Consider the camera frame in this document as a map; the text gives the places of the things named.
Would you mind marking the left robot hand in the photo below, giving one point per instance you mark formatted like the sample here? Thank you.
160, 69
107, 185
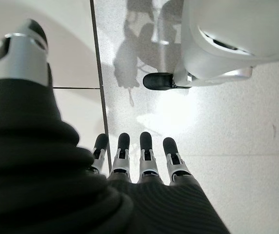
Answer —
32, 158

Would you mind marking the dark cabinet toe kick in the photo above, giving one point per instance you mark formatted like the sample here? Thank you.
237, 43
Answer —
99, 73

